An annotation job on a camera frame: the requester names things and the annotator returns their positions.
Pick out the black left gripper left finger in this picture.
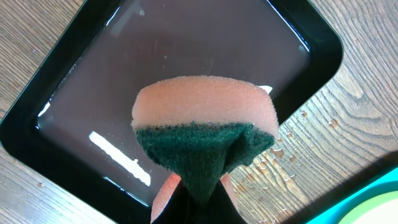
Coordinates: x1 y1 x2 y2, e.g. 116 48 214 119
151 179 193 224

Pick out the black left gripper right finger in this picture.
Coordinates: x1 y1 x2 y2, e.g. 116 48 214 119
198 180 246 224

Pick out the yellow-green plate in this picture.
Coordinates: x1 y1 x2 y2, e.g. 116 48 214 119
338 191 397 224

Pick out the black water tray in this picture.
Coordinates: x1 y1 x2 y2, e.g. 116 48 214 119
1 0 343 223

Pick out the teal plastic tray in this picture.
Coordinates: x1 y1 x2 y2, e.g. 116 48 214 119
307 167 397 224

